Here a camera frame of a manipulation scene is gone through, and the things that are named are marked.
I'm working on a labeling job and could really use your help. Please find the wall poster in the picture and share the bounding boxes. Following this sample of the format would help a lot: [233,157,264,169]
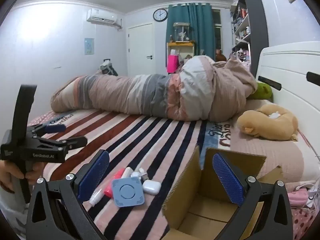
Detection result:
[84,38,95,56]

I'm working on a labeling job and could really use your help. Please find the blue square device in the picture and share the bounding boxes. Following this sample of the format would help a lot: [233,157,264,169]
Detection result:
[111,176,146,209]

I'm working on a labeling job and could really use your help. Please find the brown cardboard box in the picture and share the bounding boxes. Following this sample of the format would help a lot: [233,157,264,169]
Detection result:
[162,145,284,240]

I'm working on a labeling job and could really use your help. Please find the rolled pink grey duvet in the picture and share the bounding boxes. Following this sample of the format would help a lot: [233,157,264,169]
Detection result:
[50,54,258,122]

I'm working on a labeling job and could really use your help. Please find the teal curtain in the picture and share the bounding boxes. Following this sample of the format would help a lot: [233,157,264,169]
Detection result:
[166,2,216,74]

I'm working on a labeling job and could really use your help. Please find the tan plush toy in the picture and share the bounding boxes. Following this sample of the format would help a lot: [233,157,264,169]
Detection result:
[236,104,299,142]

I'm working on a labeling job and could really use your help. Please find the white headboard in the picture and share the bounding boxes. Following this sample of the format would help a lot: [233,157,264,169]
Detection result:
[252,41,320,180]

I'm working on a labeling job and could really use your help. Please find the pink polka dot cloth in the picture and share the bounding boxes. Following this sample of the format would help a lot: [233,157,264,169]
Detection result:
[291,204,317,240]

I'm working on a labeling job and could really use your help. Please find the window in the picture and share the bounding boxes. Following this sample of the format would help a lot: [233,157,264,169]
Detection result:
[211,8,222,53]

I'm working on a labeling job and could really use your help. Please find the green plush toy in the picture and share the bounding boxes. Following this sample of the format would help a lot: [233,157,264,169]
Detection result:
[247,82,273,101]

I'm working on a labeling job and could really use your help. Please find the white cable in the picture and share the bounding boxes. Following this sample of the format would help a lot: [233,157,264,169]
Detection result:
[294,155,320,209]

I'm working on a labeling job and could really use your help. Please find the brown teddy bear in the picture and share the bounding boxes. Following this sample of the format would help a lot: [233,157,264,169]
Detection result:
[215,49,227,62]

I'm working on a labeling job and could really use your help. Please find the pink case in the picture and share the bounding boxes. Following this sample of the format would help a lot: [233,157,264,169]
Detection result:
[287,187,310,207]

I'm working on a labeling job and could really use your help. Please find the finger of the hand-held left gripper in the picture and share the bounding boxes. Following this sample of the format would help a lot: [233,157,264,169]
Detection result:
[27,123,67,137]
[32,136,88,156]

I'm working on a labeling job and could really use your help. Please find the small white bottle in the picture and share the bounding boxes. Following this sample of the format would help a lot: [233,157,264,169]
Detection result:
[89,188,104,206]

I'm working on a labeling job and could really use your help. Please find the pink tube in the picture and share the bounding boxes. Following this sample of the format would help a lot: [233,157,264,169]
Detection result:
[103,168,126,198]

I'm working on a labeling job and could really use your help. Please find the person's left hand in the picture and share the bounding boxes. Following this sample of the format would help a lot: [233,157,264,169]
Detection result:
[0,158,45,193]

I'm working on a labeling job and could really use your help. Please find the pink striped pillow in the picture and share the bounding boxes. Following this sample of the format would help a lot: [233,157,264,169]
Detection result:
[229,122,314,183]

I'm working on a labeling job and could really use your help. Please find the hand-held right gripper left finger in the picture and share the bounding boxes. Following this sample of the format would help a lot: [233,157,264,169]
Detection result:
[26,149,110,240]

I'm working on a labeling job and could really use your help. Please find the white door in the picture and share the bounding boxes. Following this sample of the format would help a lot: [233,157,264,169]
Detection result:
[127,23,156,77]

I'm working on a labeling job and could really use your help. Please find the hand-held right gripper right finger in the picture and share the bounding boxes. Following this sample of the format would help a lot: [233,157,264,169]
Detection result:
[212,152,293,240]

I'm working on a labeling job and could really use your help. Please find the white plug adapter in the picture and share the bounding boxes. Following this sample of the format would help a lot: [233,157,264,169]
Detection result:
[130,168,148,182]

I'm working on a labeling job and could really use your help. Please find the pink bag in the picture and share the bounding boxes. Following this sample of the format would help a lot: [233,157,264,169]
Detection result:
[167,54,179,74]

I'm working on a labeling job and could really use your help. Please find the yellow cabinet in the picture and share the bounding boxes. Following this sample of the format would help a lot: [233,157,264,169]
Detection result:
[167,42,197,74]

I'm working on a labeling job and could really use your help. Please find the glass tank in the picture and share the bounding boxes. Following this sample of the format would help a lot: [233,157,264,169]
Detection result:
[173,22,191,43]

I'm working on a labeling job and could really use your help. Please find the white air conditioner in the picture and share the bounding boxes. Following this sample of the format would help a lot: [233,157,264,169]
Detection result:
[86,8,118,27]

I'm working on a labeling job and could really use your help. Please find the white earbuds case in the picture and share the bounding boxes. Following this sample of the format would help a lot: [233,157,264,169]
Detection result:
[142,179,161,195]

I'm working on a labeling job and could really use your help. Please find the round wall clock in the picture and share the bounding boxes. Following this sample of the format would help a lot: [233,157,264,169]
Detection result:
[153,8,168,22]

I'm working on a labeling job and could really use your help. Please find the dark tall shelf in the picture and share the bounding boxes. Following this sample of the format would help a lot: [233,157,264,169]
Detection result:
[229,0,269,78]

